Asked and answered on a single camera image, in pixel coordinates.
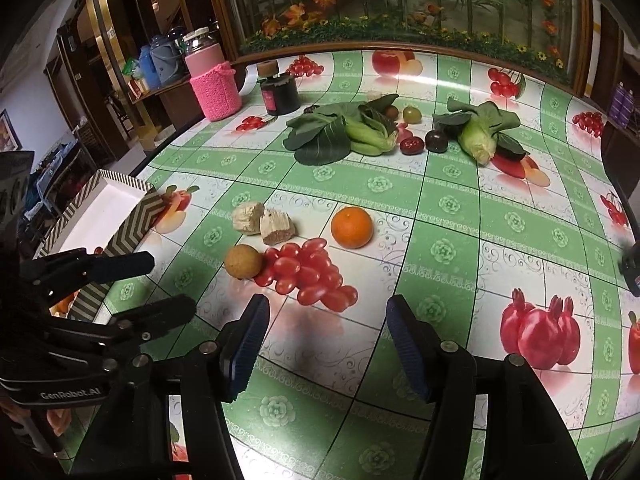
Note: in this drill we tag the purple bottles on shelf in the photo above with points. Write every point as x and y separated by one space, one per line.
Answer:
622 106

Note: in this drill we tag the small orange on table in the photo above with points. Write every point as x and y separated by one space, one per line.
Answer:
352 227

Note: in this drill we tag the left bok choy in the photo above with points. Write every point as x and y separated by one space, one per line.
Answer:
329 133

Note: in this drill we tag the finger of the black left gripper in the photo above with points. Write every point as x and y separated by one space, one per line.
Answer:
133 326
72 270

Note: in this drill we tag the blue water jug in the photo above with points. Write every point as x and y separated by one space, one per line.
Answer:
148 68

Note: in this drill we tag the left hand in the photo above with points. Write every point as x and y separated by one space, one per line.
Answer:
59 419

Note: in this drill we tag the dark plum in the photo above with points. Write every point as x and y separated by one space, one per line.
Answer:
436 141

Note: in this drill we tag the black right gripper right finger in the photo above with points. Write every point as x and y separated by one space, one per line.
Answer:
437 370

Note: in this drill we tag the dark red date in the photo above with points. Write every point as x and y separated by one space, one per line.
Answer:
412 145

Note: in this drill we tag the wooden cabinet counter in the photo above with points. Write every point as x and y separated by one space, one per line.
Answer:
173 105

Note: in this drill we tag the bok choy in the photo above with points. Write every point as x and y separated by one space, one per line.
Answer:
481 130
329 133

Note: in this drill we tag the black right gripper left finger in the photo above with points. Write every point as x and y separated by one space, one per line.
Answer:
239 343

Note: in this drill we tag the black pink-label jar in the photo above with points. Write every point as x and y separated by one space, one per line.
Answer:
280 94

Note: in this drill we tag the green grape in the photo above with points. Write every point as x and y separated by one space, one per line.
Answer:
412 115

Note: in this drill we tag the framed wall painting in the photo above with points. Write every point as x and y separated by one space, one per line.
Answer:
8 139

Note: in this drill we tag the right bok choy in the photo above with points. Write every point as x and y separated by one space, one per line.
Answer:
481 130

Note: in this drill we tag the red grape tomato bunch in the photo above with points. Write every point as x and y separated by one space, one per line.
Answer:
307 273

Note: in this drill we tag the pink knit-sleeved jar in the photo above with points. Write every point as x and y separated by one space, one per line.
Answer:
211 76

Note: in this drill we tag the beige tofu block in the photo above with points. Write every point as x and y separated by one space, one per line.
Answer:
276 227
246 217

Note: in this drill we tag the white striped-rim box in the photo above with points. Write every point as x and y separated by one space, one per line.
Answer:
113 211

